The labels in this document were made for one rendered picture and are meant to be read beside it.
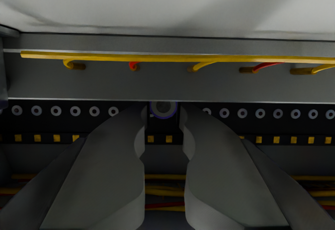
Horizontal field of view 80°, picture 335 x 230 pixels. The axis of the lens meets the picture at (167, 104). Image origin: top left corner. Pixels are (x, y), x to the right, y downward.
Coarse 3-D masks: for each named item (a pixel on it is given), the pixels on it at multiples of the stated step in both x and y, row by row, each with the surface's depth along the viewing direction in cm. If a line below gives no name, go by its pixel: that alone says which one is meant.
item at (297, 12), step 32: (0, 0) 4; (32, 0) 4; (64, 0) 4; (96, 0) 4; (128, 0) 4; (160, 0) 4; (192, 0) 4; (224, 0) 4; (256, 0) 4; (288, 0) 4; (320, 0) 4; (64, 32) 7; (96, 32) 7; (128, 32) 7; (160, 32) 7; (192, 32) 6; (224, 32) 6; (256, 32) 6; (288, 32) 6; (320, 32) 6
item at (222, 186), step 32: (192, 128) 9; (224, 128) 10; (192, 160) 8; (224, 160) 8; (192, 192) 6; (224, 192) 6; (256, 192) 6; (192, 224) 7; (224, 224) 6; (256, 224) 6; (288, 224) 6
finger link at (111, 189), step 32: (96, 128) 9; (128, 128) 9; (96, 160) 7; (128, 160) 8; (64, 192) 6; (96, 192) 6; (128, 192) 6; (64, 224) 5; (96, 224) 5; (128, 224) 6
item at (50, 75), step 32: (32, 64) 8; (64, 64) 6; (96, 64) 8; (128, 64) 8; (160, 64) 8; (192, 64) 8; (224, 64) 8; (256, 64) 8; (288, 64) 8; (320, 64) 8; (32, 96) 8; (64, 96) 8; (96, 96) 8; (128, 96) 8; (160, 96) 8; (192, 96) 8; (224, 96) 8; (256, 96) 8; (288, 96) 8; (320, 96) 8
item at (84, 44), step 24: (24, 48) 7; (48, 48) 7; (72, 48) 7; (96, 48) 7; (120, 48) 7; (144, 48) 7; (168, 48) 7; (192, 48) 7; (216, 48) 7; (240, 48) 7; (264, 48) 7; (288, 48) 7; (312, 48) 7
